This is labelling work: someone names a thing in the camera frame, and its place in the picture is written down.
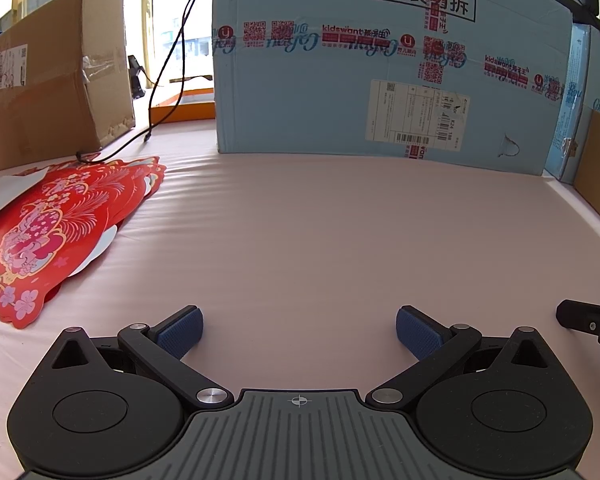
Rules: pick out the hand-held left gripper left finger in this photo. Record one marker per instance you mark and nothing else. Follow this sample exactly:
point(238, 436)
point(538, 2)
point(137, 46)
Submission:
point(182, 331)

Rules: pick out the black stand device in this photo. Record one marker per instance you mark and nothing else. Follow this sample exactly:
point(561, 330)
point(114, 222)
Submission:
point(136, 77)

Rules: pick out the taped brown cardboard box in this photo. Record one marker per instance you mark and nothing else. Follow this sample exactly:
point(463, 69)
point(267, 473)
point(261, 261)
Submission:
point(50, 95)

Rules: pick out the large light blue cardboard box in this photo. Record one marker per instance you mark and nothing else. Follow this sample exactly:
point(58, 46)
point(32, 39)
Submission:
point(305, 110)

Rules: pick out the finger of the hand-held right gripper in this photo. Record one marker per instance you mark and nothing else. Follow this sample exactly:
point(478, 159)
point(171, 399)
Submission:
point(577, 314)

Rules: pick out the red paper cutout decorations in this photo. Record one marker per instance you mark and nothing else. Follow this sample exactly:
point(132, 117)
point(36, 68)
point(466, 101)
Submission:
point(45, 225)

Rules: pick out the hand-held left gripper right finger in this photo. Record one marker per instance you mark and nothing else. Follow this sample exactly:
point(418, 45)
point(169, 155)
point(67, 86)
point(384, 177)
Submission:
point(417, 332)

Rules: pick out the white paper sheet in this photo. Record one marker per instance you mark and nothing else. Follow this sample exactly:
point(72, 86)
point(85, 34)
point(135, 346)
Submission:
point(5, 195)

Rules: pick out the orange tray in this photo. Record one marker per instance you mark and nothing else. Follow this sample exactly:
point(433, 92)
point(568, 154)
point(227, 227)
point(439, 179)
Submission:
point(190, 112)

